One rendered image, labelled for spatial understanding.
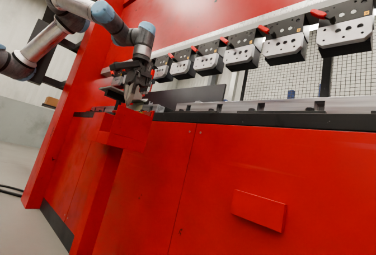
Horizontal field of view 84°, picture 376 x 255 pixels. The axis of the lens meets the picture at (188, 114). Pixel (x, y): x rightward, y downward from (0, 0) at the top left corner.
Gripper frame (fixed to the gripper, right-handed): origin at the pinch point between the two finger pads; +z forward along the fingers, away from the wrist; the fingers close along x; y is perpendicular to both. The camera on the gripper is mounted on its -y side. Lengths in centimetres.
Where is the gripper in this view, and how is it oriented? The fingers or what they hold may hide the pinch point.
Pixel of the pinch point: (126, 102)
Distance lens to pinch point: 87.1
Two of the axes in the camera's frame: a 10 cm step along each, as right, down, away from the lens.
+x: -7.1, -0.1, 7.0
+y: 6.8, 2.3, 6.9
